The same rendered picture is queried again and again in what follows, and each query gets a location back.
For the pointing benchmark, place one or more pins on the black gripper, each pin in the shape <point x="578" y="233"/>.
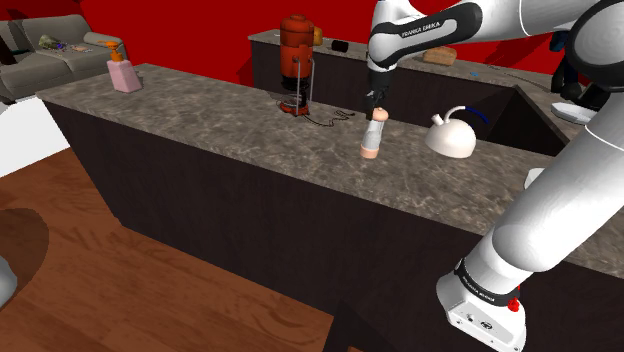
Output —
<point x="378" y="85"/>

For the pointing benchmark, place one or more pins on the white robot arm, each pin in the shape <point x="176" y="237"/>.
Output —
<point x="560" y="214"/>

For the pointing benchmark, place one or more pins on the beige and clear pepper mill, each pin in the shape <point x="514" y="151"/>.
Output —
<point x="374" y="136"/>

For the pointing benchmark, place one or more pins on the small black box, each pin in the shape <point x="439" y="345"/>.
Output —
<point x="340" y="46"/>

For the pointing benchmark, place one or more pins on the brown bread loaf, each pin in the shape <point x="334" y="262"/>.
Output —
<point x="440" y="56"/>

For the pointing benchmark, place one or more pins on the yellow round object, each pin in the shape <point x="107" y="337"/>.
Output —
<point x="318" y="36"/>

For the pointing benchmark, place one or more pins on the white plate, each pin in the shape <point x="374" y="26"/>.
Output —
<point x="573" y="113"/>

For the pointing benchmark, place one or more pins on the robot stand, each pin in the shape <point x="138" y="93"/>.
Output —
<point x="409" y="334"/>

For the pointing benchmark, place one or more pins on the pink soap dispenser orange pump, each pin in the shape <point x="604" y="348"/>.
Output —
<point x="124" y="75"/>

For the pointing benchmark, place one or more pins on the grey sofa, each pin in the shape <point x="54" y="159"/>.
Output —
<point x="44" y="68"/>

